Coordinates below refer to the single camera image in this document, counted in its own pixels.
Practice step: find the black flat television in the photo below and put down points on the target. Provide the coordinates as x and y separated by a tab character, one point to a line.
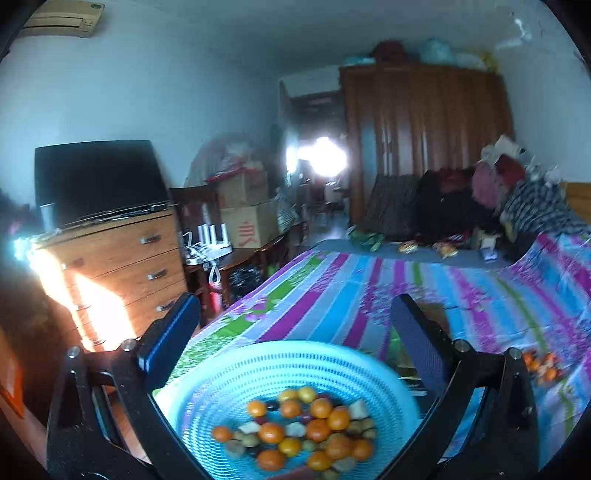
79	181

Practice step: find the white wall air conditioner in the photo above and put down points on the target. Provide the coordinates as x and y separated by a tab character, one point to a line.
64	18

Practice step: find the brown wooden wardrobe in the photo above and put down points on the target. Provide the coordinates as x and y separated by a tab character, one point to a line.
408	119

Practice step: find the wooden drawer chest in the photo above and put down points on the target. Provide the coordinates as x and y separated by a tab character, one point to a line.
108	282

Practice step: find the dark wooden side table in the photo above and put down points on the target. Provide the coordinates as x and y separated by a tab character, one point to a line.
242	271

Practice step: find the cardboard box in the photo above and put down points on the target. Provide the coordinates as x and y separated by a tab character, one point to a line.
251	226
245	188

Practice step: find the light blue plastic basket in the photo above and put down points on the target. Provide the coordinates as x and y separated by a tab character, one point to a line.
291	409

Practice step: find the white wifi router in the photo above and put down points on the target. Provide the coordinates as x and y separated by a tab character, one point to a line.
206	244

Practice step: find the lower cardboard box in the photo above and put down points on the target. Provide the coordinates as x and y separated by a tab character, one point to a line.
251	226

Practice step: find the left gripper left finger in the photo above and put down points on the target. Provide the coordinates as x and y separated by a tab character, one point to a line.
162	344

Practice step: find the pile of clothes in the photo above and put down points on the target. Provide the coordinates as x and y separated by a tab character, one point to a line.
506	199

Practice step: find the upper cardboard box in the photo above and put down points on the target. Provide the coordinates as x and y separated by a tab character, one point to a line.
245	188

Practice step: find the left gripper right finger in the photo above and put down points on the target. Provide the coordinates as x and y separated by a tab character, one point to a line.
429	346

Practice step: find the wooden bed headboard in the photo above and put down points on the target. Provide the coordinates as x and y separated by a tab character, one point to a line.
578	197

